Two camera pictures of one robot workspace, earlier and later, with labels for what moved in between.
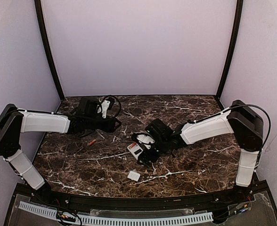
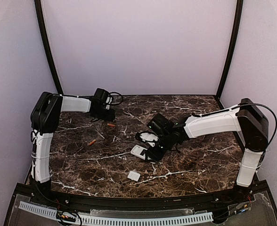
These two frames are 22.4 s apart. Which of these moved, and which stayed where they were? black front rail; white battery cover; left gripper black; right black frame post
Moved: left gripper black
Stayed: right black frame post; black front rail; white battery cover
